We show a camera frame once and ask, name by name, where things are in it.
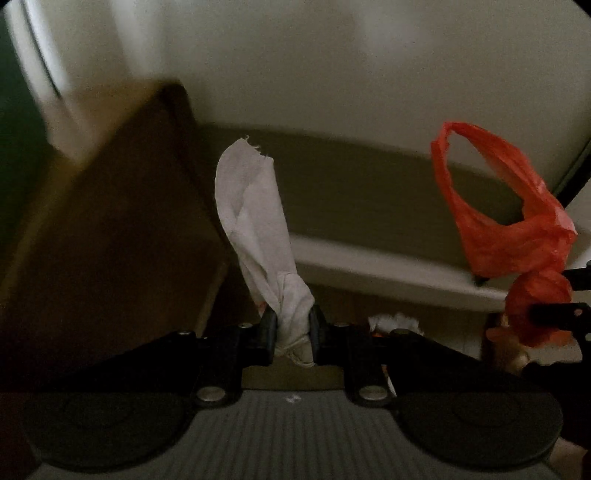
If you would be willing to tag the person's right forearm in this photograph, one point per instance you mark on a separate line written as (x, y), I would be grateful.
(572, 461)

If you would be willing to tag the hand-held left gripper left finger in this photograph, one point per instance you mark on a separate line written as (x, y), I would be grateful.
(268, 333)

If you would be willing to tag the orange plastic bag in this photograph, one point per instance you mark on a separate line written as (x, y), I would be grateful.
(498, 244)

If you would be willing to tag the white paper tissue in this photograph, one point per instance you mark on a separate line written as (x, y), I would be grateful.
(258, 230)

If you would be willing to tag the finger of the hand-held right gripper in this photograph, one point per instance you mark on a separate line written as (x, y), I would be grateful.
(558, 314)
(581, 277)

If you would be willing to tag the crumpled white tissue ball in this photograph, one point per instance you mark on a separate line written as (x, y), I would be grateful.
(392, 322)

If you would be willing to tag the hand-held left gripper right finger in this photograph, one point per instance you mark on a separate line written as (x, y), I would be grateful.
(317, 333)

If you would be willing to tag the wooden nightstand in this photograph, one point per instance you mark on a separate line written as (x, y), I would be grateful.
(115, 240)

